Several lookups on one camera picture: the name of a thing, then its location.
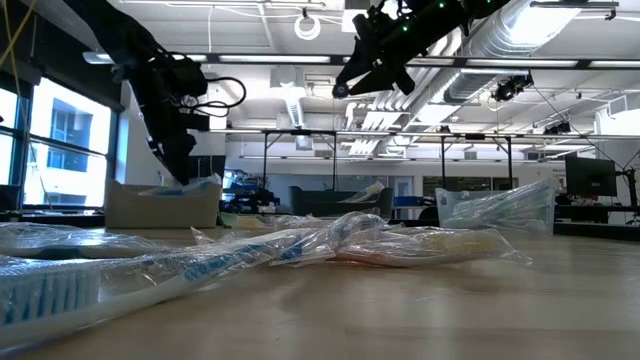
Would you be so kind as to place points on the green cloth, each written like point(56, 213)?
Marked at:
point(240, 221)

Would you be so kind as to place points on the black monitor stand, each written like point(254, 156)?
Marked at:
point(631, 190)

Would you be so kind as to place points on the black desk frame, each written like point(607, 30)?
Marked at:
point(300, 133)
point(475, 136)

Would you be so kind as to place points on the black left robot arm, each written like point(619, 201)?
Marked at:
point(115, 35)

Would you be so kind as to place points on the white plastic bin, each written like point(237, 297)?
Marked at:
point(160, 212)

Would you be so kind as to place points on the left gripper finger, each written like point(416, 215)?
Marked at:
point(171, 162)
point(187, 157)

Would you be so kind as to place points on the black window frame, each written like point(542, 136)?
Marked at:
point(20, 150)

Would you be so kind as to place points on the dark grey-green plastic bin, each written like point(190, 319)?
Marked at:
point(320, 205)

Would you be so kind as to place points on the black ceiling camera cluster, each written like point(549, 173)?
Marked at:
point(557, 129)
point(510, 89)

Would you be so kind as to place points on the silver ceiling duct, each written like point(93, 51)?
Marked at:
point(480, 50)

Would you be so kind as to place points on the blue equipment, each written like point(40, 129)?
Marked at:
point(247, 190)

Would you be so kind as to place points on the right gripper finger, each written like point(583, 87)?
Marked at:
point(360, 62)
point(375, 80)

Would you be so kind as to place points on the blue crate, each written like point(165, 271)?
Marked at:
point(407, 201)

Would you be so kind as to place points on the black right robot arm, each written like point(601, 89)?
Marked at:
point(480, 7)

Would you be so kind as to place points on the black monitor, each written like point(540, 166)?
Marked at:
point(590, 175)

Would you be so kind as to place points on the green toothbrush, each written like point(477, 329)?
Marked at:
point(500, 202)
point(520, 210)
point(490, 216)

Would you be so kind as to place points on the long ceiling light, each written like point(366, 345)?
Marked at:
point(275, 58)
point(530, 63)

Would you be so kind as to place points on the black dome camera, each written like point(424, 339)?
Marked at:
point(341, 91)

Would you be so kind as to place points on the clear plastic bin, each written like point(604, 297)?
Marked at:
point(447, 200)

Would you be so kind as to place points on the black screen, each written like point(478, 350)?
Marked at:
point(212, 167)

